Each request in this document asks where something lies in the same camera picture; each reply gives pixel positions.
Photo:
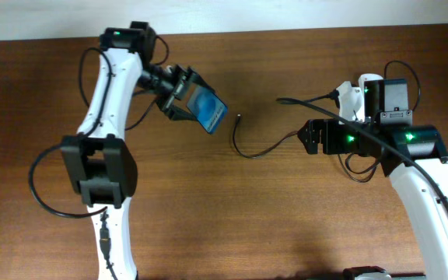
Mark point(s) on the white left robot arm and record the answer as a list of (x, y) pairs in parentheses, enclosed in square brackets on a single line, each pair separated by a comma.
[(99, 165)]

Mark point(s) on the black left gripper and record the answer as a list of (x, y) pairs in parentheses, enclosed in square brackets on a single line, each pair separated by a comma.
[(168, 103)]

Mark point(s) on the blue Galaxy smartphone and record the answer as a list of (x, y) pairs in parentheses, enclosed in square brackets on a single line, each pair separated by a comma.
[(207, 108)]

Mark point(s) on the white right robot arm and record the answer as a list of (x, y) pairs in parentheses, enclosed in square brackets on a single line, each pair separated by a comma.
[(415, 160)]

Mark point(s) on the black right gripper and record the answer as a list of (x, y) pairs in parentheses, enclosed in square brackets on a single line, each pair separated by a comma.
[(329, 128)]

